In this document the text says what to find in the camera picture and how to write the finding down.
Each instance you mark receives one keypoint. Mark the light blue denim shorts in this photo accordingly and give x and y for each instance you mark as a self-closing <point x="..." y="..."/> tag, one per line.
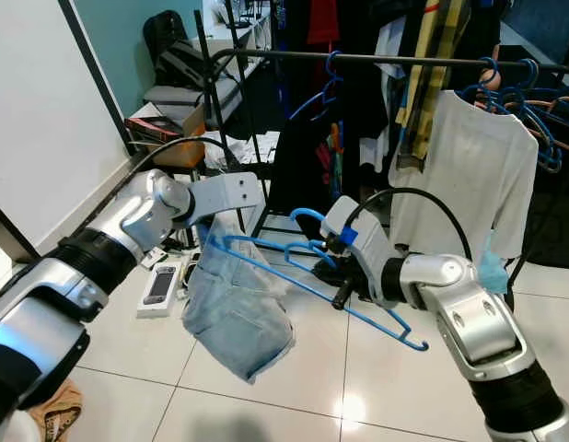
<point x="238" y="322"/>

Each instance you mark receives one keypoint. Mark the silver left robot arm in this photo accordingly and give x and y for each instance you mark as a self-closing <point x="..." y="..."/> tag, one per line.
<point x="146" y="221"/>

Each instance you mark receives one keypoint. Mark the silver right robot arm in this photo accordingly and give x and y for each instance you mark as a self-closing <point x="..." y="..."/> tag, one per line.
<point x="469" y="313"/>

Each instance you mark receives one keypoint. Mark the copper pink metal hanger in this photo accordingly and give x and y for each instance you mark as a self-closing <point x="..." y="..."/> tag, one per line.
<point x="492" y="79"/>

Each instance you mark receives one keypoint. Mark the black t-shirt colourful print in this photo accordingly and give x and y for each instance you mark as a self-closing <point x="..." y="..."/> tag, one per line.
<point x="298" y="184"/>

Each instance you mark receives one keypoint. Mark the light blue face mask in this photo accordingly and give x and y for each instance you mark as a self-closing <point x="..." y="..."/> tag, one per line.
<point x="494" y="262"/>

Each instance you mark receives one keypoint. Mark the white hanging garment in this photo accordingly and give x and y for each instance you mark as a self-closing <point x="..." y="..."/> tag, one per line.
<point x="372" y="152"/>

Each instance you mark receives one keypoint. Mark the yellow grey plaid shirt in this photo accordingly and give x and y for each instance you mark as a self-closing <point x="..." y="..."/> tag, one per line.
<point x="418" y="138"/>

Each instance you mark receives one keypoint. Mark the white plastic bag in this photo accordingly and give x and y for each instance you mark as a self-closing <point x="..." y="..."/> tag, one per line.
<point x="243" y="152"/>

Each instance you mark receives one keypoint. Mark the white console box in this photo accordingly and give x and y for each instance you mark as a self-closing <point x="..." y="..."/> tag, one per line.
<point x="160" y="287"/>

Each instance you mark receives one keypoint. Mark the brown cardboard box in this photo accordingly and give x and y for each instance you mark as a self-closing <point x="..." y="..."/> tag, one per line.
<point x="183" y="152"/>

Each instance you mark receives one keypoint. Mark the black metal clothes rack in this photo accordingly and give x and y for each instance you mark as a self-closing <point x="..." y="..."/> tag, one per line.
<point x="275" y="55"/>

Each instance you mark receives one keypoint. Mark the black red product box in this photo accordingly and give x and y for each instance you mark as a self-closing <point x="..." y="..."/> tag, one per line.
<point x="151" y="129"/>

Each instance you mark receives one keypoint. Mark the red t-shirt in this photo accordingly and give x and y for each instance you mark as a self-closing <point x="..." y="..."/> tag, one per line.
<point x="323" y="20"/>

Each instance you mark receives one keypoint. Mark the grey seat cushion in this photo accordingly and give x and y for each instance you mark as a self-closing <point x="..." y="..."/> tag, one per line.
<point x="174" y="95"/>

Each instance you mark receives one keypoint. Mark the tan garment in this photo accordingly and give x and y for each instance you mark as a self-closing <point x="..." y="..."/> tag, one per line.
<point x="59" y="414"/>

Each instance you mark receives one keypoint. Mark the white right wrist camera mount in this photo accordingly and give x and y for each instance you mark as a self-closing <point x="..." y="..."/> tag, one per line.
<point x="349" y="221"/>

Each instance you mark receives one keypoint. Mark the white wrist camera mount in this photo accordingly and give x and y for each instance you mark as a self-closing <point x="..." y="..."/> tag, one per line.
<point x="229" y="193"/>
<point x="349" y="221"/>

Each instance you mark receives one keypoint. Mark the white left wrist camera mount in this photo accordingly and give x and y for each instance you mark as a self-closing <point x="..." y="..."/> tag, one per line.
<point x="229" y="193"/>

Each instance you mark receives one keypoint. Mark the black wall trim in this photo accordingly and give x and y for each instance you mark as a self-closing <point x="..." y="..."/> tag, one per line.
<point x="98" y="78"/>

